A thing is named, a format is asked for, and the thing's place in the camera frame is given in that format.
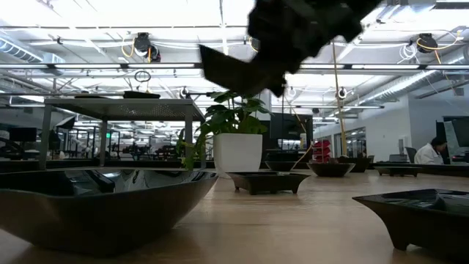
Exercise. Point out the black table edge frame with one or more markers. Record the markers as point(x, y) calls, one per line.
point(22, 165)

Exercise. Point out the dark desk monitor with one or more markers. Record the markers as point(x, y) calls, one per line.
point(22, 135)

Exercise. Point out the black glossy pointed bowl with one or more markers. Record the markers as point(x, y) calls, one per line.
point(110, 220)

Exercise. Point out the black square footed plate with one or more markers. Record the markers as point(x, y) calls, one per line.
point(267, 183)
point(397, 171)

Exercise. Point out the red storage bins stack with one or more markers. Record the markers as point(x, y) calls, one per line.
point(322, 150)

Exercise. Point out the black display screen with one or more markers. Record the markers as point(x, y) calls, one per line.
point(291, 126)

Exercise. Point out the black flared footed plate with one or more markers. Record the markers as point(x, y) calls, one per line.
point(421, 227)

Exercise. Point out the grey laptop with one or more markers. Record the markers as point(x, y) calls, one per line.
point(397, 158)

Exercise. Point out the silver ceiling air duct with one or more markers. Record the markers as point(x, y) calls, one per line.
point(403, 85)

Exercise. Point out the grey office chair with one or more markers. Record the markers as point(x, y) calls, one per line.
point(411, 154)

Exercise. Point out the dark brown round bowl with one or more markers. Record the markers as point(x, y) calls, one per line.
point(331, 170)

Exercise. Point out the green plant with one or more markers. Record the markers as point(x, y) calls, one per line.
point(237, 155)

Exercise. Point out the small dark round bowl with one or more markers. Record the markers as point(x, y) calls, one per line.
point(280, 166)

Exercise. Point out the person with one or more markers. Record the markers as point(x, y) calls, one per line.
point(427, 155)

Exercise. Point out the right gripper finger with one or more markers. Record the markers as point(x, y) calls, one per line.
point(278, 78)

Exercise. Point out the ribbed ceiling air duct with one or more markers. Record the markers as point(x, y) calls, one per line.
point(18, 51)

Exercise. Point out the dark computer monitor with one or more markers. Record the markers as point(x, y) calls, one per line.
point(459, 133)

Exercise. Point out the long ceiling light bar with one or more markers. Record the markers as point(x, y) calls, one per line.
point(165, 66)

